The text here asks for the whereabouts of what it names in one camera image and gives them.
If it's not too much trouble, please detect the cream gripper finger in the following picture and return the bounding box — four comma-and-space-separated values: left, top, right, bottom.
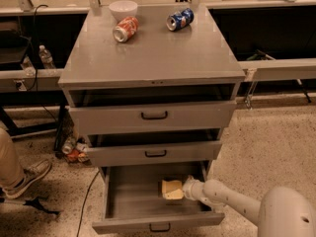
163, 189, 184, 200

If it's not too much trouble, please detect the yellow sponge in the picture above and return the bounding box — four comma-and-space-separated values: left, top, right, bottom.
162, 180, 182, 195

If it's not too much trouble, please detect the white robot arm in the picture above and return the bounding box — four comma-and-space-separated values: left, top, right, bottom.
161, 176, 316, 237

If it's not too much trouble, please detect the grey open bottom drawer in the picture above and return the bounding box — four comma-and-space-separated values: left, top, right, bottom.
93, 162, 224, 234

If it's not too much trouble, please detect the grey middle drawer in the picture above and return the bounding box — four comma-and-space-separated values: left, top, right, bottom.
87, 141, 222, 167

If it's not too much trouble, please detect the grey top drawer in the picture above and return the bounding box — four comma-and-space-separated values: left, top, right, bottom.
70, 101, 236, 135

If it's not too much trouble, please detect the grey metal drawer cabinet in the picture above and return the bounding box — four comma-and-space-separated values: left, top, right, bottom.
58, 3, 247, 170

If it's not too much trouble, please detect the pile of small floor items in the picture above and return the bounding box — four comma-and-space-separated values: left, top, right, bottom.
61, 136, 89, 164

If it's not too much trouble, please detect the black tripod foot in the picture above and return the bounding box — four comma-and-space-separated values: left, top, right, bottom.
0, 197, 59, 215

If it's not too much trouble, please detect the grey sneaker shoe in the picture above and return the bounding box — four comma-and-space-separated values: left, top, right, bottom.
0, 159, 51, 199

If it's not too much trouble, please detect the beige trouser leg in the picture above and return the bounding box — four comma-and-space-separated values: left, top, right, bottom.
0, 128, 25, 190

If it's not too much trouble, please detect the orange soda can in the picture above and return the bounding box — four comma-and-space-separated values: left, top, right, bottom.
113, 16, 138, 42

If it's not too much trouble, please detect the blue soda can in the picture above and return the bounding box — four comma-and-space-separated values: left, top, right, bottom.
166, 8, 195, 32

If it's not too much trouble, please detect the clear plastic water bottle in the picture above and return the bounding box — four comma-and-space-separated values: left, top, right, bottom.
39, 45, 55, 69

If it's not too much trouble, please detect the white bowl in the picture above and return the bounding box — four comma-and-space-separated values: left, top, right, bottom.
109, 0, 138, 22

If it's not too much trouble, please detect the black floor cable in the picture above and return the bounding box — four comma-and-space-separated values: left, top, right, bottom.
75, 170, 101, 237

